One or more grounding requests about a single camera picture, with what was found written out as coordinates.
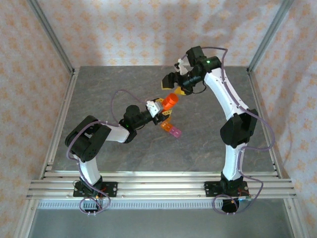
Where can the aluminium side rail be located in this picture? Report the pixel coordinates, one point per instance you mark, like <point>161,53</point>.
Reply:
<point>60,124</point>
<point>262,109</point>

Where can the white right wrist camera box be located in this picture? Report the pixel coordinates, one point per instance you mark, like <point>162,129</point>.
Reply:
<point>182,69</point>

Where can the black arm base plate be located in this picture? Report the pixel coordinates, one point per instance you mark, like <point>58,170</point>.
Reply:
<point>111,189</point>
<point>210,189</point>

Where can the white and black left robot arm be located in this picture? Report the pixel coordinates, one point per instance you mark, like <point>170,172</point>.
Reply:
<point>89,171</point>

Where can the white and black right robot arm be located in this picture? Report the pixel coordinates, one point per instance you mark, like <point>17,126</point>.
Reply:
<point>223,91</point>

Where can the grey metal sheet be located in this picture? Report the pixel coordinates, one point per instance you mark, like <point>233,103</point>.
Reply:
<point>158,223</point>

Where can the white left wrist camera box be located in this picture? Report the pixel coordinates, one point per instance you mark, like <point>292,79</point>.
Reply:
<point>153,107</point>

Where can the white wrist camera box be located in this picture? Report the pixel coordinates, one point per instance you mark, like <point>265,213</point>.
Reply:
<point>153,107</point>
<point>182,69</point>

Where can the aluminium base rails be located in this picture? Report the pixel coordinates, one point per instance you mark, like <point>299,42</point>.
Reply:
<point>158,186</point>

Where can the aluminium frame post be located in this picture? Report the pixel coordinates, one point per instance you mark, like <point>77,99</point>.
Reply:
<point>49,32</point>
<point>296,218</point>
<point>24,218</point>
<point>270,32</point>

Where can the orange and pink pill organizer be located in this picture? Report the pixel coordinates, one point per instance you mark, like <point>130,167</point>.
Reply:
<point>172,129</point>

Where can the orange pill bottle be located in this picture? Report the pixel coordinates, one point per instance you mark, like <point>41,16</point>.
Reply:
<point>171,101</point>

